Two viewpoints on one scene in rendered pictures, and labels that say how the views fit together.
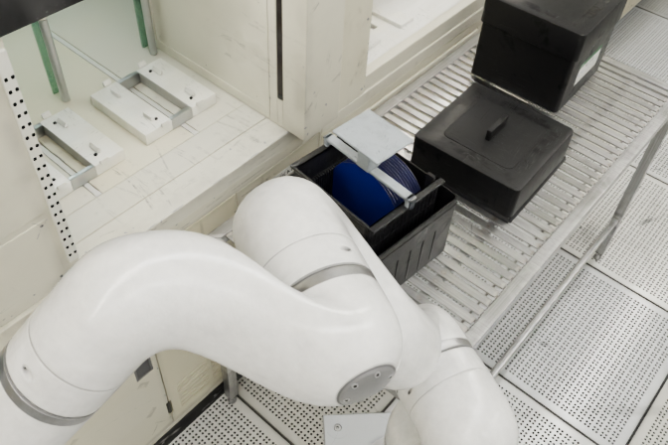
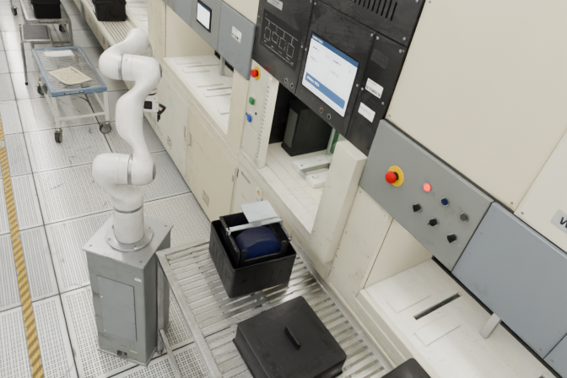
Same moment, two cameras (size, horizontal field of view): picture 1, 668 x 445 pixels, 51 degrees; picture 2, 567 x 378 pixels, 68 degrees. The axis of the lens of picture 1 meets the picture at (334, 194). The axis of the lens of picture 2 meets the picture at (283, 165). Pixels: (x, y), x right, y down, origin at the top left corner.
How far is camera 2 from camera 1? 1.86 m
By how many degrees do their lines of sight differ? 74
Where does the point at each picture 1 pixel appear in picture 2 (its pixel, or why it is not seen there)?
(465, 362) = (122, 159)
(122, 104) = not seen: hidden behind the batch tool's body
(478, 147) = (280, 321)
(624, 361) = not seen: outside the picture
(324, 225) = (134, 58)
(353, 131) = (263, 205)
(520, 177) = (247, 332)
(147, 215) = (278, 187)
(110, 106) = not seen: hidden behind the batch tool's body
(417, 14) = (434, 353)
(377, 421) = (159, 237)
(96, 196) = (294, 178)
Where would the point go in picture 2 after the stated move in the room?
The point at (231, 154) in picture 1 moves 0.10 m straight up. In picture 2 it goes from (306, 218) to (310, 202)
